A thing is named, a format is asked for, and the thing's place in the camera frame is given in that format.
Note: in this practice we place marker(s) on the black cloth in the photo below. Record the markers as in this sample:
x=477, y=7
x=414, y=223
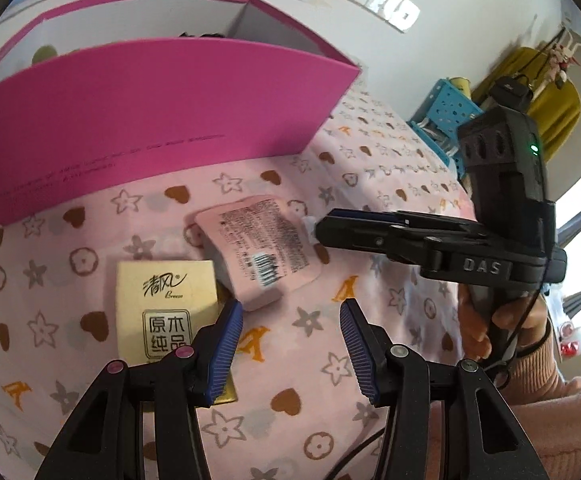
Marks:
x=203, y=35

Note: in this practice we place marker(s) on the small red ornament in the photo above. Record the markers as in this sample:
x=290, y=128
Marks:
x=569, y=345

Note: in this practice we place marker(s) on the pink printed bedsheet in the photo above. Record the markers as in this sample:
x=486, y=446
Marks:
x=270, y=440

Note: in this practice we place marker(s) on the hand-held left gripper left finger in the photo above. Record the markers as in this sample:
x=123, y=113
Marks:
x=225, y=350

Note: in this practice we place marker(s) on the green soft ball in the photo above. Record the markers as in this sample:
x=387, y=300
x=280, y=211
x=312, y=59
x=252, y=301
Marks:
x=44, y=55

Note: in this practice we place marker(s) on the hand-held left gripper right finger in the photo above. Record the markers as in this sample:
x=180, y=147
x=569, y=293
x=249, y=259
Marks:
x=358, y=350

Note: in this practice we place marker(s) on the black pouch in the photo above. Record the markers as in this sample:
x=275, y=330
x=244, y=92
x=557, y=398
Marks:
x=513, y=91

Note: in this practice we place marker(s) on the yellow cloth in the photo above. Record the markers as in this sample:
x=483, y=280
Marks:
x=560, y=105

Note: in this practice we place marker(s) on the yellow cup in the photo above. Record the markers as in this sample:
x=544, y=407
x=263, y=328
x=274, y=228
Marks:
x=459, y=83

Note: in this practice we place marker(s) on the yellow tissue pack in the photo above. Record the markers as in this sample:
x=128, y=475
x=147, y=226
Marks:
x=170, y=300

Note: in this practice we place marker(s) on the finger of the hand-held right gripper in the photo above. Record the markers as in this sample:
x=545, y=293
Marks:
x=360, y=240
x=365, y=214

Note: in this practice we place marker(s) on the pink white ornament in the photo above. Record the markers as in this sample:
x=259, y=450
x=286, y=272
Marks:
x=565, y=60

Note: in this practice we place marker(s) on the pink cardboard box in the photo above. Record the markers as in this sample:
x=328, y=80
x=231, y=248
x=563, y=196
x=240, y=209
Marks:
x=145, y=120

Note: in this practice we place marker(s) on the pink wet wipes packet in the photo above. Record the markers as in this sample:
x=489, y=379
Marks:
x=260, y=245

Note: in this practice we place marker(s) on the blue perforated rack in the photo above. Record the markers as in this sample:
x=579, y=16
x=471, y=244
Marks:
x=450, y=110

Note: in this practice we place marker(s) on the person's right hand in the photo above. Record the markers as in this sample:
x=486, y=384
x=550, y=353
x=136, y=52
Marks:
x=473, y=330

